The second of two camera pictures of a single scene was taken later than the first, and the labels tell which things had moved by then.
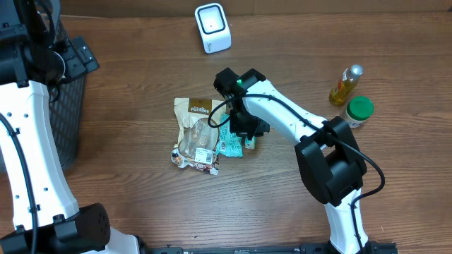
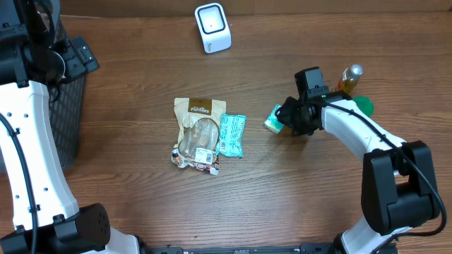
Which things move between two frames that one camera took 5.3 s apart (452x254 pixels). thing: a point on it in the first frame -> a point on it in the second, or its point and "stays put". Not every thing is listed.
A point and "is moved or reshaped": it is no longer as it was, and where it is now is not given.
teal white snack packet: [229, 144] stays put
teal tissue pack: [250, 144] is moved or reshaped
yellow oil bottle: [345, 85] stays put
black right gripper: [248, 128] -> [289, 113]
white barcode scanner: [214, 27] stays put
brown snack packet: [198, 143] stays put
